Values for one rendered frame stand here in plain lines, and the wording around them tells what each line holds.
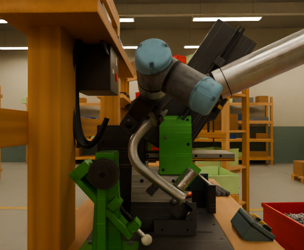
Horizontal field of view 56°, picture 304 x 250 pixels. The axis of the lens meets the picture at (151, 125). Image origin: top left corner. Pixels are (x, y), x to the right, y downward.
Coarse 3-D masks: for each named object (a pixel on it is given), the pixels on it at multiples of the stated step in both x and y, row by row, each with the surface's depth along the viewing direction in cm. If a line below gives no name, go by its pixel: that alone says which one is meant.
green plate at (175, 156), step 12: (168, 120) 103; (180, 120) 103; (168, 132) 102; (180, 132) 101; (168, 144) 100; (180, 144) 100; (168, 156) 99; (180, 156) 99; (168, 168) 98; (180, 168) 98
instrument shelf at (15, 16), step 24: (0, 0) 68; (24, 0) 68; (48, 0) 68; (72, 0) 68; (96, 0) 67; (24, 24) 75; (48, 24) 75; (72, 24) 75; (96, 24) 75; (120, 48) 104; (120, 72) 142
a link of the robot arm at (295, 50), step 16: (272, 48) 66; (288, 48) 65; (240, 64) 67; (256, 64) 66; (272, 64) 66; (288, 64) 66; (224, 80) 68; (240, 80) 67; (256, 80) 68; (224, 96) 70
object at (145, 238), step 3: (138, 231) 73; (141, 231) 73; (138, 234) 73; (141, 234) 73; (144, 234) 74; (147, 234) 74; (141, 237) 73; (144, 237) 73; (147, 237) 73; (150, 237) 73; (141, 240) 73; (144, 240) 72; (147, 240) 72; (150, 240) 73; (144, 243) 72; (147, 243) 72; (150, 243) 73
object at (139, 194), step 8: (152, 168) 100; (136, 176) 100; (168, 176) 100; (176, 176) 100; (136, 184) 99; (144, 184) 99; (136, 192) 98; (144, 192) 98; (160, 192) 98; (136, 200) 98; (144, 200) 98; (152, 200) 98; (160, 200) 98; (168, 200) 97
